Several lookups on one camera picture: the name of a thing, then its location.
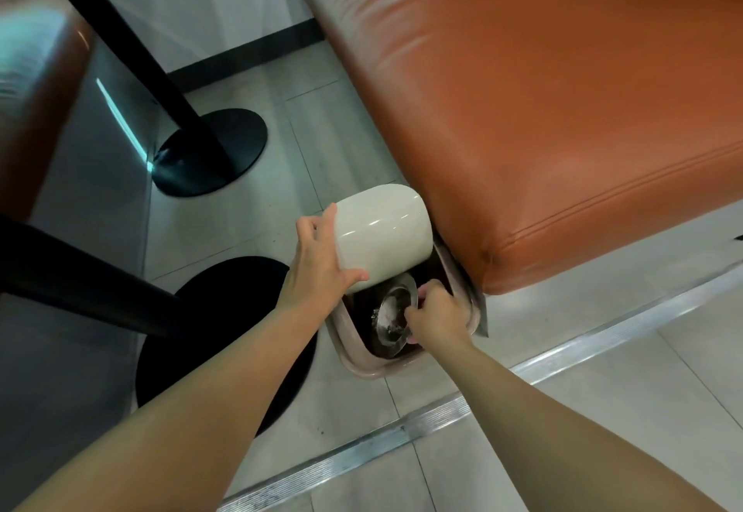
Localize person's left hand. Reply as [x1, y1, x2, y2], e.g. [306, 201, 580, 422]
[277, 203, 371, 313]

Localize person's right hand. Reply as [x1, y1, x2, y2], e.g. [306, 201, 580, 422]
[404, 279, 474, 351]

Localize round metal dish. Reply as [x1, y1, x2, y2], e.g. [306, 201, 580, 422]
[371, 274, 419, 359]

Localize white bin lid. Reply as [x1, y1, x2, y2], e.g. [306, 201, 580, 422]
[335, 183, 435, 296]

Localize person's left forearm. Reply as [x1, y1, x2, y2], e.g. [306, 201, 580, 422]
[12, 295, 344, 512]

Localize person's right forearm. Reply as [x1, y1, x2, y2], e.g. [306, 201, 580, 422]
[431, 333, 743, 512]

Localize beige trash bin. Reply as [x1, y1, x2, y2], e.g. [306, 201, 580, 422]
[325, 238, 486, 380]

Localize metal floor strip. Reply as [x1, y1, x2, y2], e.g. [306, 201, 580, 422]
[217, 265, 743, 512]

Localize orange leather bench seat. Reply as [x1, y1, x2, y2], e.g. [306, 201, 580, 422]
[277, 0, 743, 296]

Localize black table pedestal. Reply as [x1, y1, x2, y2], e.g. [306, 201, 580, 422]
[0, 214, 320, 438]
[26, 0, 269, 199]

